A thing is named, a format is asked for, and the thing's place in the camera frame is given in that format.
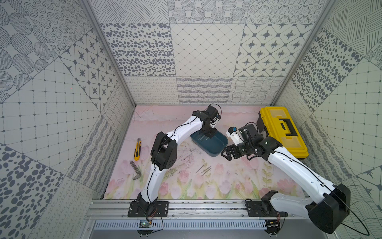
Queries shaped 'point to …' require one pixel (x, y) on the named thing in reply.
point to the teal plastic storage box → (214, 146)
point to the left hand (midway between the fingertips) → (211, 131)
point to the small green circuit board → (143, 223)
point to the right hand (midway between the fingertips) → (229, 152)
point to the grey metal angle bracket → (136, 170)
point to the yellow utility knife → (138, 150)
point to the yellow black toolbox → (278, 123)
